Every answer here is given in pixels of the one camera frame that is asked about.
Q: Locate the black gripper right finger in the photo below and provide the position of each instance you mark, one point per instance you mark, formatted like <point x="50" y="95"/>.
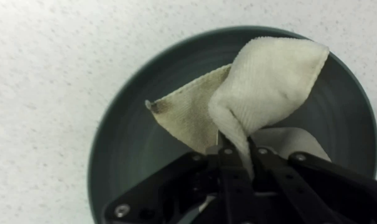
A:
<point x="295" y="182"/>

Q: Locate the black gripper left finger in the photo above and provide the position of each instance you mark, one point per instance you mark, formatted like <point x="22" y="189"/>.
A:
<point x="233" y="182"/>

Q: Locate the dark teal round plate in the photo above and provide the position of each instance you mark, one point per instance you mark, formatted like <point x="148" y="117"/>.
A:
<point x="130" y="137"/>

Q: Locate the beige cloth towel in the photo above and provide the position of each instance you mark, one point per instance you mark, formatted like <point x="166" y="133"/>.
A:
<point x="270" y="79"/>

